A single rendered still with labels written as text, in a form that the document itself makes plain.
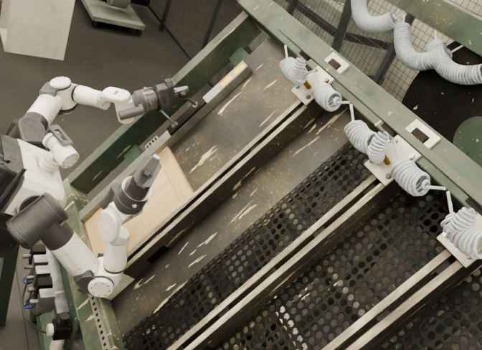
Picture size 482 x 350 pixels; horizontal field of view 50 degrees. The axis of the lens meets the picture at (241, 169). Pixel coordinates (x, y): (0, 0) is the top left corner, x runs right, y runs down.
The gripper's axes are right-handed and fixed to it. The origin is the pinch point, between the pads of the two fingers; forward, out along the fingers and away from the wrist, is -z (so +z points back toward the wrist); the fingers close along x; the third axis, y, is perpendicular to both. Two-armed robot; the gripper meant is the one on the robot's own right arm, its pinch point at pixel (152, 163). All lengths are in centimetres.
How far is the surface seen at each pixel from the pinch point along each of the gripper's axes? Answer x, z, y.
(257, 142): 41.4, 4.3, 27.5
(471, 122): 62, -37, 87
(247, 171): 35.6, 12.6, 30.1
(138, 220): 33, 59, 8
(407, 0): 107, -46, 53
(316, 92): 34, -27, 31
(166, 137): 63, 41, 1
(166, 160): 55, 44, 6
